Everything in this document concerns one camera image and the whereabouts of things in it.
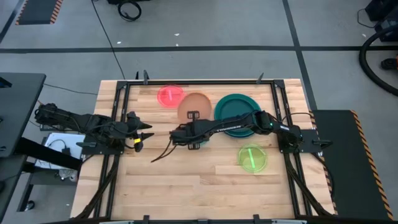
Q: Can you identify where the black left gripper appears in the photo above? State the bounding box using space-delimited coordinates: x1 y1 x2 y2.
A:
123 111 155 152

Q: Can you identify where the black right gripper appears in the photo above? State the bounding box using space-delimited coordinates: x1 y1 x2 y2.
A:
170 111 206 150

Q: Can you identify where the salmon plastic plate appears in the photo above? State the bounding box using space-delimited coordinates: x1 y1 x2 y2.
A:
177 92 213 124

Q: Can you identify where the large teal plastic plate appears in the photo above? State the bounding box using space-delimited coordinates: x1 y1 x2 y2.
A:
213 93 262 139

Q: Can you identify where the pink translucent small plate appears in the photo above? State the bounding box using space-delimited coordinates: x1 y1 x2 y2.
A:
157 85 185 109

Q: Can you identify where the green translucent small plate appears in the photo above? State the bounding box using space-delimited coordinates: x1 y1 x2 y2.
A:
238 143 269 174

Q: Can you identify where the clear plastic packaging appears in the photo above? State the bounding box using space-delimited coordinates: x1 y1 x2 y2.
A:
58 169 78 182

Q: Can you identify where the white paper sheet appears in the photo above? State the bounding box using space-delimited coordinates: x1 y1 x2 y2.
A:
33 132 86 170

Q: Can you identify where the black power adapter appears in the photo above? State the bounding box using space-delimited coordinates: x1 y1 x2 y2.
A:
39 123 65 131

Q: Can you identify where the dark grey desk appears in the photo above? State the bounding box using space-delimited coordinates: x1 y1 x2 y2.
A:
0 72 84 218

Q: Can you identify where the hazard-striped floor mat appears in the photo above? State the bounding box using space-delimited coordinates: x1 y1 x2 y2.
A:
14 0 64 26

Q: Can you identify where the black hazard-striped platform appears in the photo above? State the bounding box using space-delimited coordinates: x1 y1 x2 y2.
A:
310 108 395 222

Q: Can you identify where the person's shoe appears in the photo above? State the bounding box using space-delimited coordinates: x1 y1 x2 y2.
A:
380 57 398 71

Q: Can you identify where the black floor equipment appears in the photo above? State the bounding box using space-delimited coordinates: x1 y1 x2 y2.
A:
364 0 398 43

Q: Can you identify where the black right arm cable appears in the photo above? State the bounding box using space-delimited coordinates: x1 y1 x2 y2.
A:
150 139 178 164

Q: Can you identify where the black aluminium table frame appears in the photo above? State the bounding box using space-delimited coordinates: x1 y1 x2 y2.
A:
73 79 336 224

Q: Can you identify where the thin black floor cable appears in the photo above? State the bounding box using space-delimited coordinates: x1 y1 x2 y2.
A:
43 82 99 96

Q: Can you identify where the long black floor cable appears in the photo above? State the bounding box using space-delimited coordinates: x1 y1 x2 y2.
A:
91 0 126 80

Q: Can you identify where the coiled black cable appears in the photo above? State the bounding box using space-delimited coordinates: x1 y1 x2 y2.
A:
117 0 143 22

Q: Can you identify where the thick black hose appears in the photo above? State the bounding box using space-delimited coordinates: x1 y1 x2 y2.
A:
358 25 398 98

